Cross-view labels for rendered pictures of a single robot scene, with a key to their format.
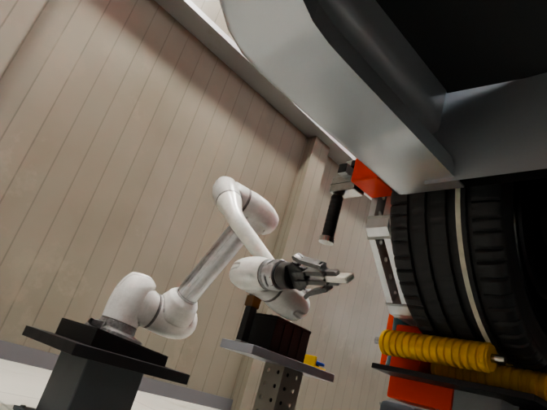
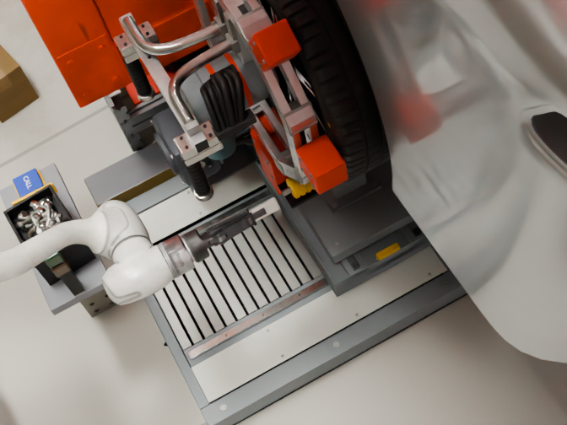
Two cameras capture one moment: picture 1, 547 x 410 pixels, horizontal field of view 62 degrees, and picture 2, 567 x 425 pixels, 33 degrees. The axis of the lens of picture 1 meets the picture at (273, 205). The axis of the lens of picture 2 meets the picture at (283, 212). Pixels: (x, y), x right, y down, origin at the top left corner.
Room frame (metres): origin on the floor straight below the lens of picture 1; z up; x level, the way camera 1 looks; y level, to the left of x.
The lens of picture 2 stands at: (0.55, 0.88, 2.56)
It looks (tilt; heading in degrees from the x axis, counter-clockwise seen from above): 58 degrees down; 295
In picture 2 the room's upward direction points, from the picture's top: 17 degrees counter-clockwise
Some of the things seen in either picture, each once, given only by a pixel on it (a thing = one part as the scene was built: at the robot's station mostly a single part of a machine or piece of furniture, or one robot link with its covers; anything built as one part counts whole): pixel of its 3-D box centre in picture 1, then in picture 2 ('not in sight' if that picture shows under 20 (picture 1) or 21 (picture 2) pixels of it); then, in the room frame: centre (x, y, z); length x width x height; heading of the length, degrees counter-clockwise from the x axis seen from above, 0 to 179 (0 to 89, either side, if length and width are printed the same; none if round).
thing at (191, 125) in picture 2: not in sight; (207, 72); (1.17, -0.30, 1.03); 0.19 x 0.18 x 0.11; 39
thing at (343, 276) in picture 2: not in sight; (347, 197); (1.01, -0.56, 0.13); 0.50 x 0.36 x 0.10; 129
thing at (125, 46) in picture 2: not in sight; (137, 41); (1.41, -0.46, 0.93); 0.09 x 0.05 x 0.05; 39
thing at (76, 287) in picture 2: (250, 312); (64, 271); (1.59, -0.03, 0.55); 0.03 x 0.03 x 0.21; 39
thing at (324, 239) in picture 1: (332, 217); (197, 174); (1.22, -0.17, 0.83); 0.04 x 0.04 x 0.16
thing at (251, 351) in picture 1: (279, 360); (54, 235); (1.72, -0.18, 0.44); 0.43 x 0.17 x 0.03; 129
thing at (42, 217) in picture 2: (277, 335); (49, 234); (1.69, -0.15, 0.51); 0.20 x 0.14 x 0.13; 133
